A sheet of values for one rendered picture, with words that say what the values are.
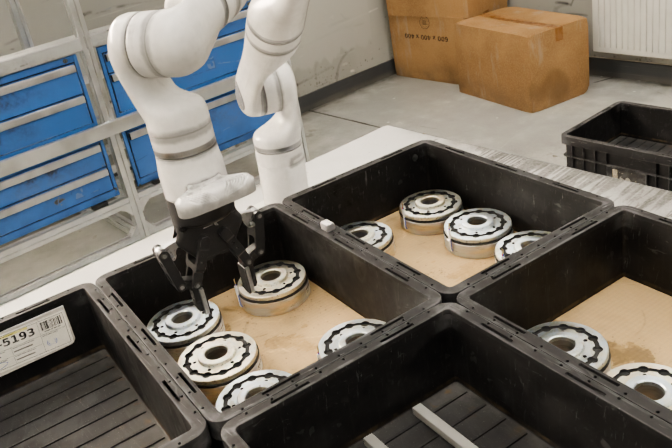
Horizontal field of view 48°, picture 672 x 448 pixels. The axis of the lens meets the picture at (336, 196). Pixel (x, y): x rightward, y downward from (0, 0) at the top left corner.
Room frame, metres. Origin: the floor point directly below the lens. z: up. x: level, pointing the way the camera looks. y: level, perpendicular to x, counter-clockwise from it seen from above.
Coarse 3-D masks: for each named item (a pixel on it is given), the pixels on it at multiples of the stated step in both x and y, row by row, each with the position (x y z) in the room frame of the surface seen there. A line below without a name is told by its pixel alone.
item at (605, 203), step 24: (432, 144) 1.19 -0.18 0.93; (360, 168) 1.14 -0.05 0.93; (504, 168) 1.04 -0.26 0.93; (312, 192) 1.09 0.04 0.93; (576, 192) 0.92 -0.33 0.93; (312, 216) 1.00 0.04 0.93; (360, 240) 0.90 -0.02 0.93; (552, 240) 0.81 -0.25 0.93; (504, 264) 0.78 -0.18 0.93; (432, 288) 0.75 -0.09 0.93; (456, 288) 0.74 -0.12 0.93
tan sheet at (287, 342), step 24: (312, 288) 0.96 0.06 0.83; (240, 312) 0.93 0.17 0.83; (288, 312) 0.91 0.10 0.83; (312, 312) 0.90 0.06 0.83; (336, 312) 0.89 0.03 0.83; (264, 336) 0.86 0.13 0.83; (288, 336) 0.85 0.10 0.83; (312, 336) 0.84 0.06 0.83; (264, 360) 0.81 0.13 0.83; (288, 360) 0.80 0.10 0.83; (312, 360) 0.79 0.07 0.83
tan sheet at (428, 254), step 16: (400, 224) 1.11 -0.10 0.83; (400, 240) 1.06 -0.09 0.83; (416, 240) 1.05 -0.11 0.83; (432, 240) 1.04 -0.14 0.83; (400, 256) 1.01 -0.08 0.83; (416, 256) 1.00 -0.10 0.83; (432, 256) 0.99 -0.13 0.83; (448, 256) 0.98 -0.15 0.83; (432, 272) 0.95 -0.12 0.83; (448, 272) 0.94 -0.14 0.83; (464, 272) 0.93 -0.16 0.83
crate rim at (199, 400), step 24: (288, 216) 1.02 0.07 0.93; (336, 240) 0.92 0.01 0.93; (144, 264) 0.95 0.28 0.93; (384, 264) 0.83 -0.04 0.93; (408, 288) 0.77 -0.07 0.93; (120, 312) 0.83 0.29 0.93; (408, 312) 0.71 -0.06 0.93; (144, 336) 0.76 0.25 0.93; (168, 360) 0.70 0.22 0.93; (336, 360) 0.65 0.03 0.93; (192, 384) 0.65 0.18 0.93; (288, 384) 0.62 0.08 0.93; (240, 408) 0.60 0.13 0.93; (216, 432) 0.59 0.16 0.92
